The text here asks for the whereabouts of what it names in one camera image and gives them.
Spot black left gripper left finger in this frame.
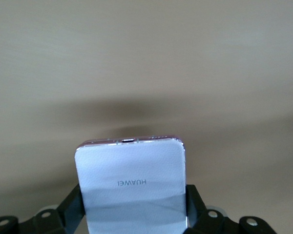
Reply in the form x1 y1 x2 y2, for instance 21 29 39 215
0 183 86 234

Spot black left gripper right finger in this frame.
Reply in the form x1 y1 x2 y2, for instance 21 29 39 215
185 184 277 234

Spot lavender white phone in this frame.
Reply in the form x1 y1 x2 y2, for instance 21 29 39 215
74 133 188 234

